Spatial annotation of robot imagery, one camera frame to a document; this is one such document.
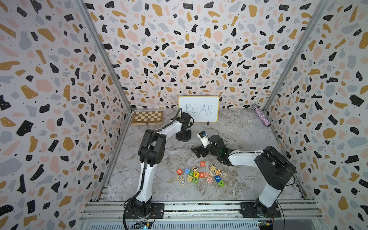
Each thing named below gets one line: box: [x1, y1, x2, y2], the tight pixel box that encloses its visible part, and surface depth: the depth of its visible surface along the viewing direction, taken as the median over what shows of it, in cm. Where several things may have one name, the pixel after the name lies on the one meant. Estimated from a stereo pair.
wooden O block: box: [179, 178, 187, 187], surface depth 84 cm
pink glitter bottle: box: [251, 104, 272, 128], surface depth 119 cm
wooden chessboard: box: [130, 110, 164, 126], surface depth 115 cm
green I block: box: [218, 180, 226, 188], surface depth 84 cm
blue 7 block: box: [214, 175, 222, 183], surface depth 86 cm
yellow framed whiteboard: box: [178, 95, 220, 123], surface depth 108 cm
